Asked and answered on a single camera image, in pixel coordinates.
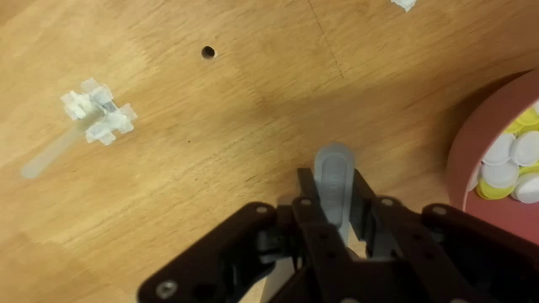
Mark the small white tape piece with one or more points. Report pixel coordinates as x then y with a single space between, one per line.
404 3

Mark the grey measuring cup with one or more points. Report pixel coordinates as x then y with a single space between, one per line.
333 178

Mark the pink bowl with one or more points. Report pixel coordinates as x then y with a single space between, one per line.
476 117

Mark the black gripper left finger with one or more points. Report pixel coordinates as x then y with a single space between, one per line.
235 252

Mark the yellow disc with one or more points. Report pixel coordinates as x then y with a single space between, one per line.
527 119
493 191

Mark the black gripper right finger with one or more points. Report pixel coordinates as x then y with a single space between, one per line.
448 252

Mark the white disc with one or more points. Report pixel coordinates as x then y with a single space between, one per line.
498 148
528 188
500 173
527 148

